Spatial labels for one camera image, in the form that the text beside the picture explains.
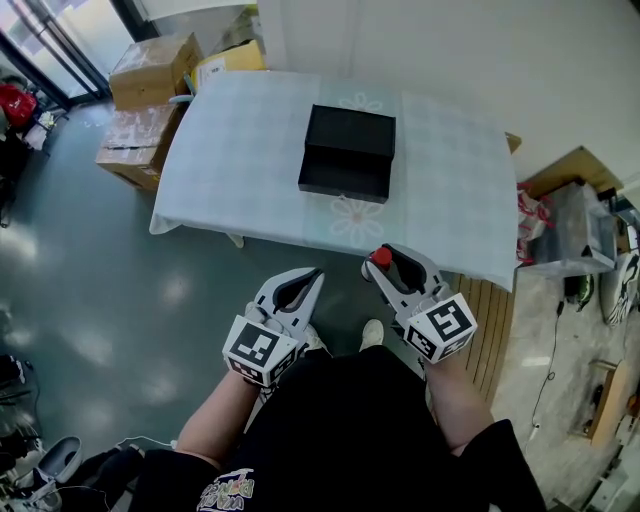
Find person's left white shoe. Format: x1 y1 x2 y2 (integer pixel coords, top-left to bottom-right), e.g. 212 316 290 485
304 324 331 356

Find wooden slatted board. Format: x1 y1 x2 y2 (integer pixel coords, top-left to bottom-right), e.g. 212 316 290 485
449 272 516 406

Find yellow cardboard box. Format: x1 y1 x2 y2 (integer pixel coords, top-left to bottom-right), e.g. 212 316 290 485
192 39 266 94

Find large brown cardboard box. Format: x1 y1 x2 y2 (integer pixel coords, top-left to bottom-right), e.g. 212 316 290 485
108 32 204 111

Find black floor cable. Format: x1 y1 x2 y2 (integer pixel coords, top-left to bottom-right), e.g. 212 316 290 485
529 299 566 441

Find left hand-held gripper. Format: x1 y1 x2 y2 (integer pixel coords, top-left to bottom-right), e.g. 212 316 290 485
222 267 325 389

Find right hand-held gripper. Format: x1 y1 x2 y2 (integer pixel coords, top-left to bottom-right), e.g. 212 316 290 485
360 243 479 365

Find light blue floral tablecloth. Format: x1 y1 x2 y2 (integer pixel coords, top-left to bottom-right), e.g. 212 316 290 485
148 69 519 294

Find taped flat cardboard box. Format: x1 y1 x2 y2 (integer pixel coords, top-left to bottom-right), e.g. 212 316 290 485
94 102 189 194

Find black framed glass door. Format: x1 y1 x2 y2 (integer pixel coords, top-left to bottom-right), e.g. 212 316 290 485
0 0 146 109

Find black white patterned bag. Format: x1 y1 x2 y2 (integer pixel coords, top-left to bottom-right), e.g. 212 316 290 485
599 252 640 326

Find person's right forearm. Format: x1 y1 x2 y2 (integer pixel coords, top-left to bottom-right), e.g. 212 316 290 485
422 357 494 454

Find small red bottle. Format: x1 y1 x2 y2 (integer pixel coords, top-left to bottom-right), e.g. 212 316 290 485
373 247 401 291

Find person's left forearm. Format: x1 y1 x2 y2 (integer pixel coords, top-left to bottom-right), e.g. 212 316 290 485
177 372 271 471

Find black green shoe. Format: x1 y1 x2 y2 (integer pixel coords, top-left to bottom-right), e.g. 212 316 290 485
564 273 595 312

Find red bag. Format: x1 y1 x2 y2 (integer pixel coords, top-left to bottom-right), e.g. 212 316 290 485
0 83 39 124

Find black printed t-shirt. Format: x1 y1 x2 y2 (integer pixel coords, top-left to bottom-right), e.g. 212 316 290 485
132 344 549 512

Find person's right white shoe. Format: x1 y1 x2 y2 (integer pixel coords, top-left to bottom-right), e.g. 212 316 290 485
358 319 385 354

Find person's white shoe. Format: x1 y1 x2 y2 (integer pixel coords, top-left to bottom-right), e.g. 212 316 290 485
304 324 331 356
358 319 385 354

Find red-handled clear plastic bags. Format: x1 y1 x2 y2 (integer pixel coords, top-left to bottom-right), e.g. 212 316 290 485
514 182 554 269

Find teal plastic chair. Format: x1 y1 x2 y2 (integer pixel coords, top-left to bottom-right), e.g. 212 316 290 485
169 72 197 106

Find grey white sneaker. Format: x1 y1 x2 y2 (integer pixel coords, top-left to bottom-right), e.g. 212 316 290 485
37 436 83 484

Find light wooden board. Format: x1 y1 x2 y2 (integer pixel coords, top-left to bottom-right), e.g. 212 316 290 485
589 359 634 446

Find black box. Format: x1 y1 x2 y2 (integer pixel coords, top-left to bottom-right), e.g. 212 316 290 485
297 103 398 205

